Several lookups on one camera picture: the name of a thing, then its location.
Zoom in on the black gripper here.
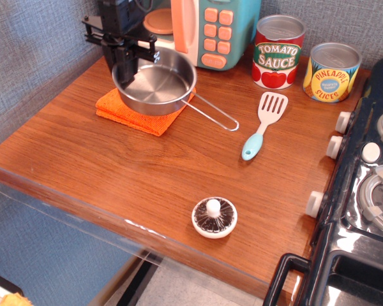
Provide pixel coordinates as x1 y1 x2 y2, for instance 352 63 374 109
82 12 160 84

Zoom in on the small steel pot with handle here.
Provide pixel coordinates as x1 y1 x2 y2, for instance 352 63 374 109
112 47 239 132

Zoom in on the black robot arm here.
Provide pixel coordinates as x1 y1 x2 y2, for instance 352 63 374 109
82 1 160 87

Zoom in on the orange folded towel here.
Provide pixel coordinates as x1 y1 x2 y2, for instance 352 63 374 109
95 89 186 136

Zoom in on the toy microwave teal and orange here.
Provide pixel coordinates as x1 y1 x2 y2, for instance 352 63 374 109
144 0 262 71

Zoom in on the tomato sauce can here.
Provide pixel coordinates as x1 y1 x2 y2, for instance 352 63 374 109
252 15 306 89

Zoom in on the toy mushroom half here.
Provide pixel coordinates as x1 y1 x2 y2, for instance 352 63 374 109
191 197 238 239

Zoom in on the pineapple slices can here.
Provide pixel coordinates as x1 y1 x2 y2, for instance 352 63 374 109
303 42 362 103

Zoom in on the white stove knob middle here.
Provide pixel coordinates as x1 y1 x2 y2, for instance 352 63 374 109
326 136 343 159

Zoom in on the white stove knob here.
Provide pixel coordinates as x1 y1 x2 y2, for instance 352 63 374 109
335 112 352 134
326 136 343 159
305 191 324 218

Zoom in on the white stove knob top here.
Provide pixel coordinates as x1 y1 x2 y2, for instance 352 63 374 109
335 112 352 134

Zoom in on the white stove knob bottom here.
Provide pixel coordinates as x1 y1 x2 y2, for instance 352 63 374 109
305 191 324 218

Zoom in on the black toy stove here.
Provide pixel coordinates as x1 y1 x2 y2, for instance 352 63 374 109
292 59 383 305

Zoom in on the white spatula teal handle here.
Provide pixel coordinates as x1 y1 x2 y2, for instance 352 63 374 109
241 91 289 161

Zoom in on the black oven door handle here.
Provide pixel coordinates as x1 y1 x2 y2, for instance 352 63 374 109
263 253 311 305

